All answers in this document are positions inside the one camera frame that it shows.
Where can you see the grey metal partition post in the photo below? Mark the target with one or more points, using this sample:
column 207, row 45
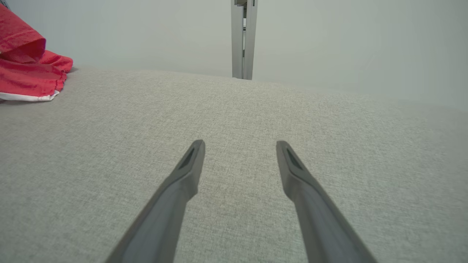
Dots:
column 243, row 40

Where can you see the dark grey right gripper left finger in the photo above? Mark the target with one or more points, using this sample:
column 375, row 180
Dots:
column 164, row 219

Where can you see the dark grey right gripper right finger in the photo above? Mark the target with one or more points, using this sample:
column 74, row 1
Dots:
column 321, row 223

